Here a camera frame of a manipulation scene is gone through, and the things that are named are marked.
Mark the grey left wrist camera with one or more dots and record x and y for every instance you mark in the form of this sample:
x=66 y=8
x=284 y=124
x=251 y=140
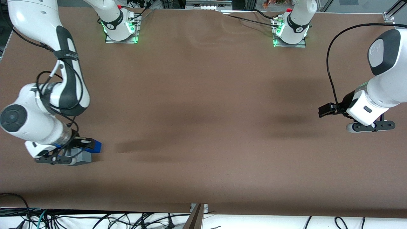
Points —
x=370 y=126

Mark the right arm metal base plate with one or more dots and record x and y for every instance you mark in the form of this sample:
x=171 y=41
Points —
x=120 y=40

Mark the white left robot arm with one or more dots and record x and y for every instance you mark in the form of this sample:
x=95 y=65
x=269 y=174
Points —
x=386 y=86

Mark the blue plastic part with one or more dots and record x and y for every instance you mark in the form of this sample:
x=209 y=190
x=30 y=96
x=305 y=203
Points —
x=98 y=147

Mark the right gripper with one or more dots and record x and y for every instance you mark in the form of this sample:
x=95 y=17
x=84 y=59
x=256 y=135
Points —
x=77 y=142

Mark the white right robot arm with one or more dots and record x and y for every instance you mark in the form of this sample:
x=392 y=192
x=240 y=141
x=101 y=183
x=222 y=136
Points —
x=38 y=19

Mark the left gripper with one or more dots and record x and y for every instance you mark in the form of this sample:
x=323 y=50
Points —
x=348 y=101

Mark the gray square base block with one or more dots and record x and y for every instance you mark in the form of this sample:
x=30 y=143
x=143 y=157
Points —
x=84 y=158

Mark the metal corner bracket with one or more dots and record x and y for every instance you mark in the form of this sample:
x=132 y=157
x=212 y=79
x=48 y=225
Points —
x=389 y=17

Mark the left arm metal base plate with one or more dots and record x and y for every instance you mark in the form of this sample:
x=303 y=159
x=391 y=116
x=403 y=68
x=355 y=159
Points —
x=289 y=44

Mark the aluminium profile post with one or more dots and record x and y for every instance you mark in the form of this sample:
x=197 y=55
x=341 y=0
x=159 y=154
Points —
x=195 y=218

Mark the colourful small objects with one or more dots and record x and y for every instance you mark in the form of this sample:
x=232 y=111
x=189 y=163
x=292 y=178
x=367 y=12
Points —
x=273 y=3

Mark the grey power strip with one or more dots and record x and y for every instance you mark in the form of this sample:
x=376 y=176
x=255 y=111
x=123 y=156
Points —
x=208 y=4

